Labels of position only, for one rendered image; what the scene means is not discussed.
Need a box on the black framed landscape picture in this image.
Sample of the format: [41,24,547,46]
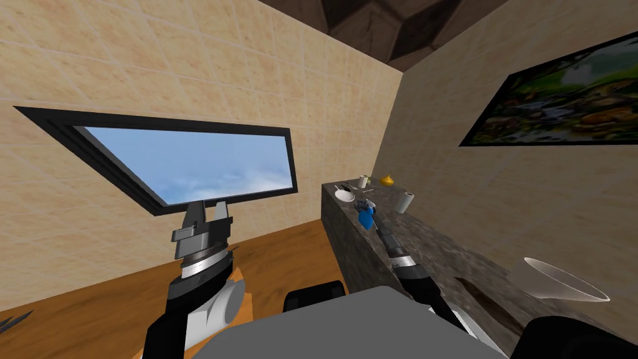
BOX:
[458,31,638,148]

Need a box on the blue spray bottle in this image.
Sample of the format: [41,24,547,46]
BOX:
[355,198,378,231]

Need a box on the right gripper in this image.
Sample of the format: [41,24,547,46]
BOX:
[374,215,403,258]

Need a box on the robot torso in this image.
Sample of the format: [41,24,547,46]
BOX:
[191,280,509,359]

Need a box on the clear glass bowl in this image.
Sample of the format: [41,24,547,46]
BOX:
[505,256,611,304]

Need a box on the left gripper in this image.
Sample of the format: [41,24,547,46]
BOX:
[171,200,234,262]

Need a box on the white paper roll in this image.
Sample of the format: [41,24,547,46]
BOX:
[396,191,416,215]

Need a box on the black framed window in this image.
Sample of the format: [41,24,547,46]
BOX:
[14,105,299,217]

